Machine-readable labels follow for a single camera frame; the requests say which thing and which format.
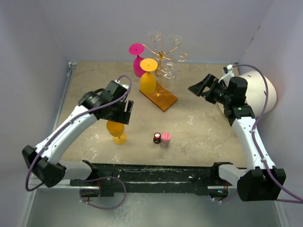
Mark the clear wine glass back left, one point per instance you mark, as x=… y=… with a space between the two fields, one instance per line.
x=155 y=41

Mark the clear wine glass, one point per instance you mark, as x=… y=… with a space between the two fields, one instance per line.
x=169 y=75
x=174 y=41
x=155 y=41

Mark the clear wine glass back right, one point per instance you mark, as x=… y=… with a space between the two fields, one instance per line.
x=174 y=41

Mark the pink wine glass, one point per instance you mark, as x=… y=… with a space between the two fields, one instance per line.
x=137 y=49

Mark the pink capped shaker bottle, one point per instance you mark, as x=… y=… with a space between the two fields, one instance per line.
x=165 y=140

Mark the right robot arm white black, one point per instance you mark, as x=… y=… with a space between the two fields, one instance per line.
x=261 y=180

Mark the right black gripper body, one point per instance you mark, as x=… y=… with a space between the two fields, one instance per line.
x=218 y=92

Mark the dark red capped bottle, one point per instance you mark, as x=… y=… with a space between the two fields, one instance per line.
x=157 y=138

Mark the black base frame bar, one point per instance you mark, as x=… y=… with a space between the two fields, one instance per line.
x=107 y=179

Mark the gold wire wine glass rack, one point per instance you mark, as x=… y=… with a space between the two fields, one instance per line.
x=162 y=97

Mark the clear wine glass front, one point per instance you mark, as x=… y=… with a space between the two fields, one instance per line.
x=169 y=75

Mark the white cylindrical container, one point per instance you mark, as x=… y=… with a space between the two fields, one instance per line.
x=256 y=92

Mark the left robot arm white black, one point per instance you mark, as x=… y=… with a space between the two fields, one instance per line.
x=108 y=103

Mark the yellow wine glass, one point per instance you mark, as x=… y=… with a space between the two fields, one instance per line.
x=148 y=80
x=117 y=131

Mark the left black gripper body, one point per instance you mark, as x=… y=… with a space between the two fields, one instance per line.
x=117 y=113

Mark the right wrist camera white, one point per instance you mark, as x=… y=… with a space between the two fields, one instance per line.
x=227 y=74

